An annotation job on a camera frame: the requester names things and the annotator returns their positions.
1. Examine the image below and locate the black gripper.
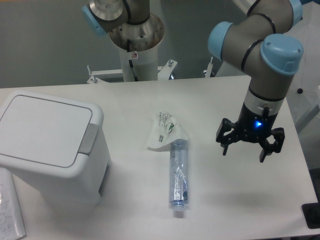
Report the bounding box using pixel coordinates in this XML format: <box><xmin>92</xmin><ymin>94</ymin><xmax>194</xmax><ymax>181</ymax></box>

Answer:
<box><xmin>215</xmin><ymin>103</ymin><xmax>285</xmax><ymax>163</ymax></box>

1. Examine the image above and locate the white lidded trash can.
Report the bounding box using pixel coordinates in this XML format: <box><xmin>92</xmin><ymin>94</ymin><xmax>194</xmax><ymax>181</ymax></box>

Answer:
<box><xmin>0</xmin><ymin>90</ymin><xmax>111</xmax><ymax>205</ymax></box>

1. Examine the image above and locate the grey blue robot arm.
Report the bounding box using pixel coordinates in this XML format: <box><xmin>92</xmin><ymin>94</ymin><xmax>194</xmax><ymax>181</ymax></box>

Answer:
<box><xmin>82</xmin><ymin>0</ymin><xmax>304</xmax><ymax>162</ymax></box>

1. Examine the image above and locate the crushed clear plastic bottle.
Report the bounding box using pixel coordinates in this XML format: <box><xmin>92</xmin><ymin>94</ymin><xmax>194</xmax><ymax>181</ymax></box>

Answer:
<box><xmin>169</xmin><ymin>139</ymin><xmax>189</xmax><ymax>214</ymax></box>

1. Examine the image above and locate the crumpled white plastic wrapper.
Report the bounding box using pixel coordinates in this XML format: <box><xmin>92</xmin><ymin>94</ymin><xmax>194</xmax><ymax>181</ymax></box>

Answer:
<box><xmin>146</xmin><ymin>111</ymin><xmax>189</xmax><ymax>152</ymax></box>

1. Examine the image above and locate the white superior umbrella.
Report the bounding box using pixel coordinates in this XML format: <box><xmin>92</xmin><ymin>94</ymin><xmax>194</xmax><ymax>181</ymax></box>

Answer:
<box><xmin>208</xmin><ymin>12</ymin><xmax>320</xmax><ymax>102</ymax></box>

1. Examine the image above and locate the black device at edge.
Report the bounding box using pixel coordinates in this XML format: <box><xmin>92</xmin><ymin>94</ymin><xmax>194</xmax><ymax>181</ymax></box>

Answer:
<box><xmin>301</xmin><ymin>202</ymin><xmax>320</xmax><ymax>229</ymax></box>

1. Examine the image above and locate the white metal mounting bracket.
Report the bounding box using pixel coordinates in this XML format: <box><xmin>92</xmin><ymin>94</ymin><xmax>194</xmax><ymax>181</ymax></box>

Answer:
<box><xmin>87</xmin><ymin>59</ymin><xmax>178</xmax><ymax>84</ymax></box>

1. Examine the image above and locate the black pedestal cable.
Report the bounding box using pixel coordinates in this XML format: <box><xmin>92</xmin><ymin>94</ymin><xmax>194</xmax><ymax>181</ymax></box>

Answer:
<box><xmin>126</xmin><ymin>39</ymin><xmax>139</xmax><ymax>82</ymax></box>

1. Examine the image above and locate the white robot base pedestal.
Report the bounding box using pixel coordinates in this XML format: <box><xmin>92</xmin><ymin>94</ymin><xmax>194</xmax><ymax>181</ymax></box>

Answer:
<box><xmin>116</xmin><ymin>44</ymin><xmax>160</xmax><ymax>82</ymax></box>

